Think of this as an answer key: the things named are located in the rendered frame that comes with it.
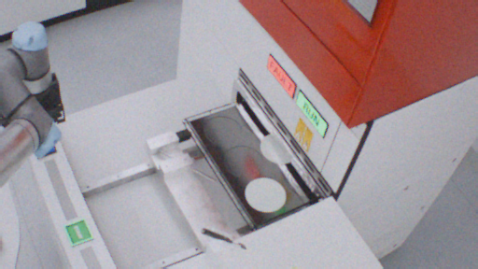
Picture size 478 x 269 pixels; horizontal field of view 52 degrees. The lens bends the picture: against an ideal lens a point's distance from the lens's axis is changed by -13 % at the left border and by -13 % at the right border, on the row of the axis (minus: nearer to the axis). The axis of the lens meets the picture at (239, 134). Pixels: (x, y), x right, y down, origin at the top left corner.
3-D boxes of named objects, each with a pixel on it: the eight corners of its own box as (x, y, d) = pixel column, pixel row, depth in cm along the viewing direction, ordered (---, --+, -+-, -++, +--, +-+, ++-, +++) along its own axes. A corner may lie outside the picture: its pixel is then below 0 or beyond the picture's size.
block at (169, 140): (173, 136, 144) (174, 129, 141) (178, 146, 142) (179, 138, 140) (146, 147, 140) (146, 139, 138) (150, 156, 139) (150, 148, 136)
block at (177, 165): (187, 159, 140) (187, 152, 137) (192, 169, 138) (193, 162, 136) (158, 169, 136) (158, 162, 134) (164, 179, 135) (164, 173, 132)
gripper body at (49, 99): (66, 124, 119) (61, 87, 110) (34, 135, 115) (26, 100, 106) (57, 102, 123) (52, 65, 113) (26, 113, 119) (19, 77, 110)
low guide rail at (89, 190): (243, 134, 155) (245, 127, 153) (246, 139, 154) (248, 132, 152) (77, 193, 135) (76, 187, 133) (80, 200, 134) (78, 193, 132)
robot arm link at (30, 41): (1, 35, 96) (30, 13, 101) (8, 74, 104) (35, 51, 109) (23, 49, 94) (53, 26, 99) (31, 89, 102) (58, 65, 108)
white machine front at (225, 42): (186, 30, 181) (197, -68, 151) (326, 222, 140) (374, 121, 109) (177, 32, 180) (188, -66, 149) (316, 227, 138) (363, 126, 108)
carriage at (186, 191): (171, 141, 146) (172, 134, 144) (239, 251, 128) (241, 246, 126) (144, 151, 143) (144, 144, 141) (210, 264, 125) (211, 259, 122)
